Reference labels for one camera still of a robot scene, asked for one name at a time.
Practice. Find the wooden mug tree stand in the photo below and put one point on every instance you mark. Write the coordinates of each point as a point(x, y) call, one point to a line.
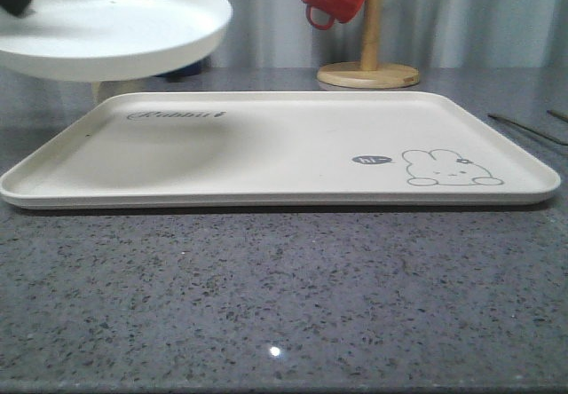
point(369, 72)

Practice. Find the yellow mug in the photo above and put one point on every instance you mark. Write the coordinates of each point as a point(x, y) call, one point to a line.
point(108, 89)

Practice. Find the dark blue mug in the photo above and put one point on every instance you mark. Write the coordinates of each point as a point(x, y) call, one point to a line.
point(189, 70)

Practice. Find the beige rabbit serving tray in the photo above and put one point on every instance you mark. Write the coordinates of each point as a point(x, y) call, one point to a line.
point(181, 149)

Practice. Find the white round plate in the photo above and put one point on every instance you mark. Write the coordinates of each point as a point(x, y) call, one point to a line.
point(111, 40)

